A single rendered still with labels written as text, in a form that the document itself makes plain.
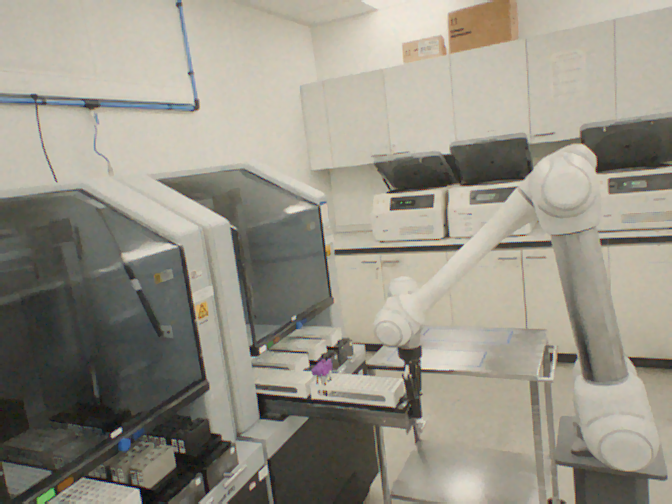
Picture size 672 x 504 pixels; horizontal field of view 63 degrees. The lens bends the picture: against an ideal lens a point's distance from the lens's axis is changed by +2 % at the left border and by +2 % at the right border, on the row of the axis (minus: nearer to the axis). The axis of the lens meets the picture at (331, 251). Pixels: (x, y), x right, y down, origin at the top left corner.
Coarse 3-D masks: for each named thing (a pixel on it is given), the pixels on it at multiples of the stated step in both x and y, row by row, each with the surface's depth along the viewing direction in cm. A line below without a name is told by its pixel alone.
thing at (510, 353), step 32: (384, 352) 211; (448, 352) 203; (480, 352) 200; (512, 352) 196; (544, 352) 215; (384, 448) 208; (416, 448) 241; (448, 448) 238; (480, 448) 235; (384, 480) 210; (416, 480) 218; (448, 480) 216; (480, 480) 213; (512, 480) 211; (544, 480) 182
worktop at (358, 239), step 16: (336, 240) 453; (352, 240) 443; (368, 240) 432; (400, 240) 413; (416, 240) 404; (432, 240) 396; (448, 240) 388; (464, 240) 381; (512, 240) 367; (528, 240) 362; (544, 240) 358
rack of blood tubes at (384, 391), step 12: (312, 384) 179; (336, 384) 177; (348, 384) 176; (360, 384) 175; (372, 384) 173; (384, 384) 172; (396, 384) 171; (312, 396) 179; (324, 396) 177; (336, 396) 179; (348, 396) 179; (360, 396) 179; (372, 396) 177; (384, 396) 176; (396, 396) 168
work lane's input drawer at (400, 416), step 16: (272, 400) 185; (288, 400) 183; (304, 400) 180; (320, 400) 178; (400, 400) 170; (304, 416) 180; (320, 416) 177; (336, 416) 175; (352, 416) 172; (368, 416) 169; (384, 416) 167; (400, 416) 164
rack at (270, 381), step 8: (256, 368) 200; (264, 368) 198; (256, 376) 192; (264, 376) 192; (272, 376) 190; (280, 376) 189; (288, 376) 189; (296, 376) 188; (304, 376) 187; (312, 376) 185; (256, 384) 195; (264, 384) 187; (272, 384) 186; (280, 384) 184; (288, 384) 183; (296, 384) 181; (304, 384) 180; (264, 392) 188; (272, 392) 186; (280, 392) 185; (288, 392) 189; (296, 392) 188; (304, 392) 181
